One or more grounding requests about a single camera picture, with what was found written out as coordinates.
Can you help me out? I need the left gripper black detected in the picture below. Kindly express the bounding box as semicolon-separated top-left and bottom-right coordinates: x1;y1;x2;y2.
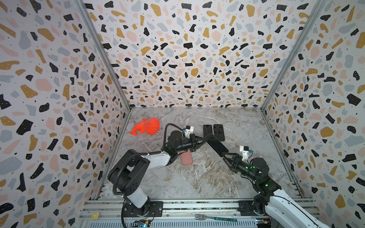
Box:
174;135;206;154

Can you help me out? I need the black phone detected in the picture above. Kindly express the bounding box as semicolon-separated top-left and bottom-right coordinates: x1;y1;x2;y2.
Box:
204;134;229;157

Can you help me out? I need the light blue phone case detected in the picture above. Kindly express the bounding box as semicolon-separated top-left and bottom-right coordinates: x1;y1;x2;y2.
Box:
203;124;213;138

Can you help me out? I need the pink phone case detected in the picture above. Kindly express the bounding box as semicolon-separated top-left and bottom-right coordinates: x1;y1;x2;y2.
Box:
180;150;193;166

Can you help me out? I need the black phone case camera cutout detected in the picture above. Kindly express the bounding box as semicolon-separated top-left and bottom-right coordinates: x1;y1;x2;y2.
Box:
213;124;225;142

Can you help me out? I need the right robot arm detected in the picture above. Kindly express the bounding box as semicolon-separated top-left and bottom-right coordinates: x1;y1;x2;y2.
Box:
222;153;328;228

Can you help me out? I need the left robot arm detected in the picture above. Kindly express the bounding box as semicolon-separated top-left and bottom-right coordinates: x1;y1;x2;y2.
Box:
107;131;206;214

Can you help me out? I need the red plush toy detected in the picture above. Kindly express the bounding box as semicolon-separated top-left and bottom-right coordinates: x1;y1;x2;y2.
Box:
129;118;160;136

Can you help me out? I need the right circuit board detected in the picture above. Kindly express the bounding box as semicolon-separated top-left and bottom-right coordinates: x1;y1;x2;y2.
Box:
255;218;271;228

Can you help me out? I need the circuit board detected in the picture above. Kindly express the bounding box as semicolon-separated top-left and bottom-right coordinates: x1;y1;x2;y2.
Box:
132;220;151;228
255;218;271;228

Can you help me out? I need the left circuit board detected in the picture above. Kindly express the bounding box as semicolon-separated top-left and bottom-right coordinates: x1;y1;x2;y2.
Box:
132;220;151;228

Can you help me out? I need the yellow sticker tag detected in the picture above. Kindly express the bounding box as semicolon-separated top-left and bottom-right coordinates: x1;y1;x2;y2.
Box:
91;212;100;220

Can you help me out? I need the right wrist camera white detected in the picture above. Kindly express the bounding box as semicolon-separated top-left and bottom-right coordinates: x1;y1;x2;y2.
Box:
240;146;253;161

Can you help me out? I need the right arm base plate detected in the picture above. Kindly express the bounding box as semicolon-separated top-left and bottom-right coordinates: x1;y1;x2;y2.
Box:
238;200;266;216

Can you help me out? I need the silver fork green handle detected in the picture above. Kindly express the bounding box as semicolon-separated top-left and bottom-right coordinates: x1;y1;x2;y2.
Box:
194;214;237;222

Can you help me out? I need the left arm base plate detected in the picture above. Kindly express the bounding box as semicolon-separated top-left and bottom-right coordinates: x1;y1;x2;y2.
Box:
122;200;163;218

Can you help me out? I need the black corrugated cable left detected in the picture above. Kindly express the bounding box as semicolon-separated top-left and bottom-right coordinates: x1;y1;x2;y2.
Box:
112;123;183;228

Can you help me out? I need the aluminium rail frame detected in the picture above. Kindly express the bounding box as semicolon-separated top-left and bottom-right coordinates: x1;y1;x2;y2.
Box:
76;199;326;228

